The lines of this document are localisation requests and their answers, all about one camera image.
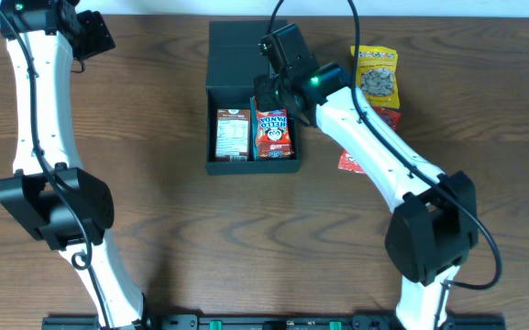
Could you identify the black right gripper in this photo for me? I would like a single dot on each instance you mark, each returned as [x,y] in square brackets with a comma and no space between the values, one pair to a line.
[263,100]

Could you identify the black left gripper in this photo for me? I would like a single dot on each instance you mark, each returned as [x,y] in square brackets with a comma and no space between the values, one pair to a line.
[98,36]

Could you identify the black gift box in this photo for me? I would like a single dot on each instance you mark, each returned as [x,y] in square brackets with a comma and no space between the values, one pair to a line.
[234,60]

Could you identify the red Hello Panda box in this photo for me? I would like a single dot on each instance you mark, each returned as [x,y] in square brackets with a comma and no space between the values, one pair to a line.
[272,135]

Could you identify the yellow seed snack bag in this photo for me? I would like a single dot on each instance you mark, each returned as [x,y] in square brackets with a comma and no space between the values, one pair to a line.
[376,78]

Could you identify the brown white snack box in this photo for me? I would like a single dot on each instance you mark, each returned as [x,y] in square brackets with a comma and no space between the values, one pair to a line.
[232,134]

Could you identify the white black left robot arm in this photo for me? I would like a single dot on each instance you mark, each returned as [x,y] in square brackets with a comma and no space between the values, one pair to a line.
[49,193]

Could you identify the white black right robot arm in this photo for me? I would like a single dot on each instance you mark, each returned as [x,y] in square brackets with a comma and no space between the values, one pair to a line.
[428,237]

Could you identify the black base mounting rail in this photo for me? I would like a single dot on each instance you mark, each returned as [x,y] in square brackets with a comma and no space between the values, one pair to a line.
[365,321]

